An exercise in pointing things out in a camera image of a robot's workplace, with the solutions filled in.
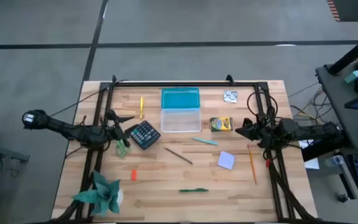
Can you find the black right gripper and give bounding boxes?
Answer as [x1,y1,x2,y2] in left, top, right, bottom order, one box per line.
[234,113,280,149]

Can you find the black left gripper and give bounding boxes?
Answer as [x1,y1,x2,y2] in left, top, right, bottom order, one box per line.
[103,116,140,149]

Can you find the black calculator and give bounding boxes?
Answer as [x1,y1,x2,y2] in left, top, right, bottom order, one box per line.
[129,120,162,151]

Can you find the green scissors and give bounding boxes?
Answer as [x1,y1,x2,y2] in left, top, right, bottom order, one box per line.
[115,139,132,159]

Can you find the teal pen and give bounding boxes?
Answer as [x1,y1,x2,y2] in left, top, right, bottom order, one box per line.
[192,137,219,146]

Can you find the brown pencil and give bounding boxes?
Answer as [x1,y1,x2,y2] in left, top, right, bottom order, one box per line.
[163,147,194,165]

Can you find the yellow green crayon box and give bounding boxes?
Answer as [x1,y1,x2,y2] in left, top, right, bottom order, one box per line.
[209,116,234,133]

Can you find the orange pencil pink eraser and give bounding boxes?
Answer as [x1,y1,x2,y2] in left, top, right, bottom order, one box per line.
[247,144,258,186]

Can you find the lavender sticky note pad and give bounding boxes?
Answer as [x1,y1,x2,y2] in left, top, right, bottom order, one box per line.
[217,151,236,170]

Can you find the clear pencil case teal lid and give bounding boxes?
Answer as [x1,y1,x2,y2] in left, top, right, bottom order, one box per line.
[160,86,203,134]

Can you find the white paper sheet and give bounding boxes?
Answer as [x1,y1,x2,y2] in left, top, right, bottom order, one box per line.
[298,139,321,170]

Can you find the white plant pot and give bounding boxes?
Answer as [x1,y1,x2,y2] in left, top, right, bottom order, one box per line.
[116,189,125,207]

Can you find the green artificial plant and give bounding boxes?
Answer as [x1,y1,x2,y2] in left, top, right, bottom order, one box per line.
[71,170,121,218]

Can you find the green pen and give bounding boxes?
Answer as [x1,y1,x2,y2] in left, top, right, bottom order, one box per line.
[178,187,209,194]

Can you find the clear water bottle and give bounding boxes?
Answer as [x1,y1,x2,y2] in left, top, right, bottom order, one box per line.
[323,154,345,167]

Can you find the black side desk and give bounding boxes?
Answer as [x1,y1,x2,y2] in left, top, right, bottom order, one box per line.
[314,60,358,162]

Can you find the small teal box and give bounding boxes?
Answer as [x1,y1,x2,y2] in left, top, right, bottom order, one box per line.
[344,70,358,84]

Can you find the black diagonal pole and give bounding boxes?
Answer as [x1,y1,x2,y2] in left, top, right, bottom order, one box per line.
[327,27,358,76]

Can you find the black mat red striped edge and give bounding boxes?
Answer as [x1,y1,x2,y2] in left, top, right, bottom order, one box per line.
[326,0,358,22]

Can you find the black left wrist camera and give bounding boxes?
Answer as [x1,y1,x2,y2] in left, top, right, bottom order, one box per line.
[105,109,118,123]

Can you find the long black cable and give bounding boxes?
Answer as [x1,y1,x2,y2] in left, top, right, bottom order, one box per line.
[50,79,131,118]

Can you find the black aluminium table frame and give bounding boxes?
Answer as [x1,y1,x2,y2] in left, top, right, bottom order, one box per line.
[54,74,315,224]

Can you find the black cable bundle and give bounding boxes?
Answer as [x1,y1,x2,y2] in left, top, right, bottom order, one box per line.
[289,81,334,126]

